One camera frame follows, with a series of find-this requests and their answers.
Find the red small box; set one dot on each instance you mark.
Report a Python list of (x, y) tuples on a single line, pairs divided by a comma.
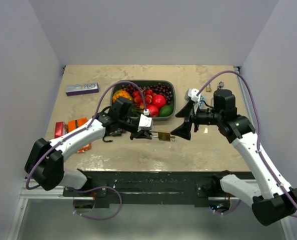
[(60, 129)]

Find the red apple front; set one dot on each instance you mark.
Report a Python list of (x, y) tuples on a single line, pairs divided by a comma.
[(153, 110)]

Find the small brass closed padlock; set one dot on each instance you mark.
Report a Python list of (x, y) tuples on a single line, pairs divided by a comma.
[(208, 88)]

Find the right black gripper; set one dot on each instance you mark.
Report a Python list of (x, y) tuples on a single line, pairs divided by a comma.
[(184, 130)]

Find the red apple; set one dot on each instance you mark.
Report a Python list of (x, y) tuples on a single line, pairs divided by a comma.
[(159, 101), (153, 110)]

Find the panda keychain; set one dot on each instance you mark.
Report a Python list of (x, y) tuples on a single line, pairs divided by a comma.
[(220, 85)]

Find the black padlock with keys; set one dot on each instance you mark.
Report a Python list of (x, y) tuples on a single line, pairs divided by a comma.
[(117, 133)]

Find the blue chevron sponge pack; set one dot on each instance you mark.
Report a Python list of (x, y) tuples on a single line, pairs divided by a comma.
[(202, 103)]

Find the green lime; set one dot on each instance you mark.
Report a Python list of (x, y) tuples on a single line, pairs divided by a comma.
[(166, 111)]

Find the small brass padlock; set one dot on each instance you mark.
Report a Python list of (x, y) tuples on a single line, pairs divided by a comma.
[(161, 136), (208, 88)]

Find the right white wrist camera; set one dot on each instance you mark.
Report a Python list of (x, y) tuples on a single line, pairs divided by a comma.
[(192, 94)]

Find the orange razor package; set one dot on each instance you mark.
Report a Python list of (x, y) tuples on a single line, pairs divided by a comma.
[(73, 125)]

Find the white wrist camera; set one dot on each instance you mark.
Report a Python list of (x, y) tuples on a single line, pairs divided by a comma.
[(192, 94), (145, 121)]

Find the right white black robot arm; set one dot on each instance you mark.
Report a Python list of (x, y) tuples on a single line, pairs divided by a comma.
[(274, 198)]

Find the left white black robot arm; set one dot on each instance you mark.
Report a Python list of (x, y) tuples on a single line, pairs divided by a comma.
[(46, 160)]

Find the red cherries cluster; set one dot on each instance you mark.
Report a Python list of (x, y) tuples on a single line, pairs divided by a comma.
[(140, 99)]

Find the grey fruit tray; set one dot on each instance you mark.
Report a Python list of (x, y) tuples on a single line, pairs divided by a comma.
[(147, 82)]

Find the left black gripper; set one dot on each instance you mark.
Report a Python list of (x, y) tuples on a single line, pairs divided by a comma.
[(142, 134)]

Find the red apple back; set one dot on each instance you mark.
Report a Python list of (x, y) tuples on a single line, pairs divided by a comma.
[(159, 101)]

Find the dark grapes bunch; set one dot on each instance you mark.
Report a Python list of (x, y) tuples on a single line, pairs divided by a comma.
[(157, 89)]

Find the purple silver toothpaste box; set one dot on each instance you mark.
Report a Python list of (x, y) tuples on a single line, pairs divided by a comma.
[(81, 89)]

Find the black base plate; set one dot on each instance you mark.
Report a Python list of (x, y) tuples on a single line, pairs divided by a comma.
[(154, 188)]

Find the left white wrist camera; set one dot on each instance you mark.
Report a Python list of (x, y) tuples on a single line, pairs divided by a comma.
[(145, 121)]

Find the toy pineapple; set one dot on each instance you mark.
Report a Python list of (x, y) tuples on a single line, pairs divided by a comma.
[(121, 94)]

